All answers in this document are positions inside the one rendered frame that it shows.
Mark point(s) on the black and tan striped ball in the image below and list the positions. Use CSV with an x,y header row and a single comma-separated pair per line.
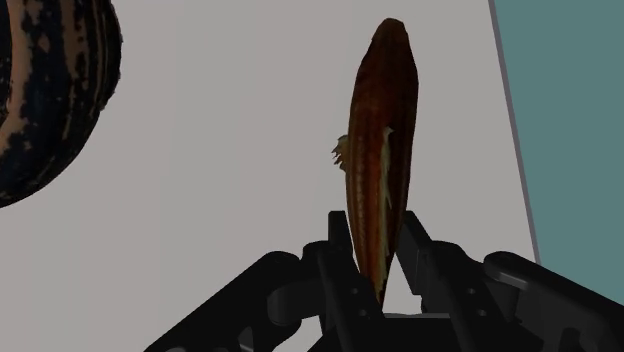
x,y
46,92

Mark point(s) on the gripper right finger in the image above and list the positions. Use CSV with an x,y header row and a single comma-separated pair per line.
x,y
468,287

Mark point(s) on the brown striped fish figure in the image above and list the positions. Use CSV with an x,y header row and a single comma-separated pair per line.
x,y
381,146

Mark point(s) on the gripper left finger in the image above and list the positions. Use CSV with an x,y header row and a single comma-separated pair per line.
x,y
336,287

